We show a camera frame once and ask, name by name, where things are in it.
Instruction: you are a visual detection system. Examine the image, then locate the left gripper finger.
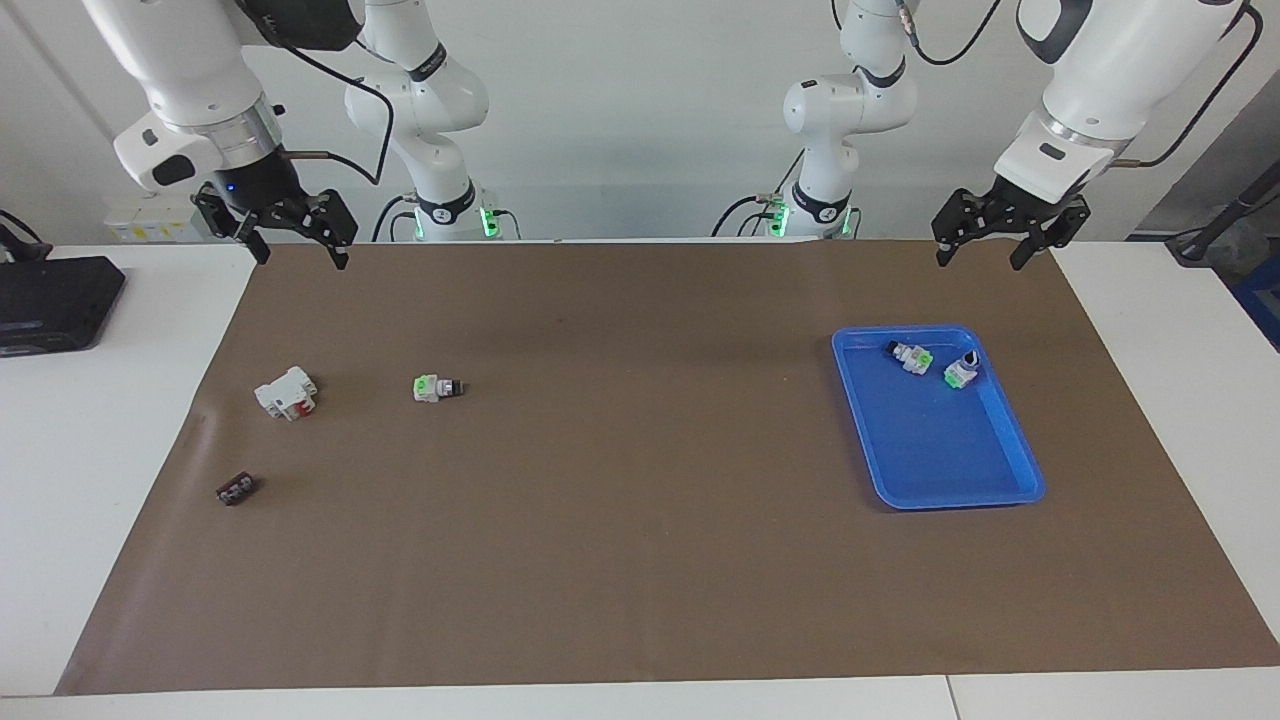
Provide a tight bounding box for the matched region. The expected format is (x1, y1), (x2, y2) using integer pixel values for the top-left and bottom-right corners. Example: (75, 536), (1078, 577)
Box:
(1008, 198), (1092, 272)
(931, 190), (987, 269)

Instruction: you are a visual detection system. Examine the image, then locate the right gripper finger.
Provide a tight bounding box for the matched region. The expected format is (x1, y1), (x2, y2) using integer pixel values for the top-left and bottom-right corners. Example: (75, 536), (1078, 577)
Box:
(298, 189), (360, 271)
(191, 184), (272, 267)

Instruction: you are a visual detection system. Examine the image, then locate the black stand pole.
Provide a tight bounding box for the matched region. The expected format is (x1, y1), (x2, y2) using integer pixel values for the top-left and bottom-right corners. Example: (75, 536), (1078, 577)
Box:
(1165, 158), (1280, 267)

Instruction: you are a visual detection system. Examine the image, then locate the white red circuit breaker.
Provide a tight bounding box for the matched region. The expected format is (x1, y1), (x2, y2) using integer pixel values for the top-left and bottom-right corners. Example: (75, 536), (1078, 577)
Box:
(253, 366), (319, 423)

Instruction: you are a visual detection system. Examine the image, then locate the black electronics box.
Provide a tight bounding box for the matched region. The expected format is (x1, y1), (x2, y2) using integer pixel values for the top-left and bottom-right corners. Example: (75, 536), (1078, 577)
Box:
(0, 256), (128, 358)

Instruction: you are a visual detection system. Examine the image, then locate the blue crate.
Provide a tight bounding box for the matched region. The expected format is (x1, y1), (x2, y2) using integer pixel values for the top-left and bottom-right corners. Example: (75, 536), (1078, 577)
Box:
(1232, 274), (1280, 353)

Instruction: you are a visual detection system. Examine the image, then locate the blue plastic tray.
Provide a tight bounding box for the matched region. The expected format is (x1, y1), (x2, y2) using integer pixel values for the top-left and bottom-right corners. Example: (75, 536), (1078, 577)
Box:
(832, 325), (1047, 511)

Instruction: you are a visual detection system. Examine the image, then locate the brown table mat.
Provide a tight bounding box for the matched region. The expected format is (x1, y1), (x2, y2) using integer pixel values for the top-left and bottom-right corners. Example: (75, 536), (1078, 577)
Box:
(55, 240), (1280, 697)

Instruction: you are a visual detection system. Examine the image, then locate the black arm base cable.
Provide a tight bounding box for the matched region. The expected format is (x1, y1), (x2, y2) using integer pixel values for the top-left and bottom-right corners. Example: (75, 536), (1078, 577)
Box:
(371, 194), (413, 244)
(712, 150), (804, 239)

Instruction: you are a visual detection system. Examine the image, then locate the white wall power strip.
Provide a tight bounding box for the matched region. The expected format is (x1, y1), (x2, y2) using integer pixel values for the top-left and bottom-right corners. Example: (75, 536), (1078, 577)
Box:
(103, 193), (207, 245)

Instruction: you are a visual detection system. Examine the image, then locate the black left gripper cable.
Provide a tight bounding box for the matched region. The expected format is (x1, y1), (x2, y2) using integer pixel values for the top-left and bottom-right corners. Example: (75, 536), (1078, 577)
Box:
(900, 0), (1263, 170)

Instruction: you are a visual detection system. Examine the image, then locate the black cable of electronics box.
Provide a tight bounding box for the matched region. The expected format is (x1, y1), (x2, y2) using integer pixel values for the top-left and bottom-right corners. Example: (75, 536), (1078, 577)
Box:
(0, 209), (53, 264)

